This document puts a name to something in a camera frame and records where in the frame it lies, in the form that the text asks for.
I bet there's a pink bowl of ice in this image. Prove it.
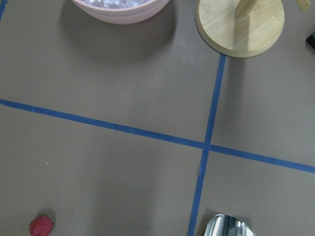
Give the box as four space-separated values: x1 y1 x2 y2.
72 0 169 25

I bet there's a steel ice scoop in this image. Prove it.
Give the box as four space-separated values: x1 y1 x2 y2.
204 214 257 236

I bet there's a red strawberry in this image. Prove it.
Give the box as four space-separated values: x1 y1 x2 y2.
29 214 55 236

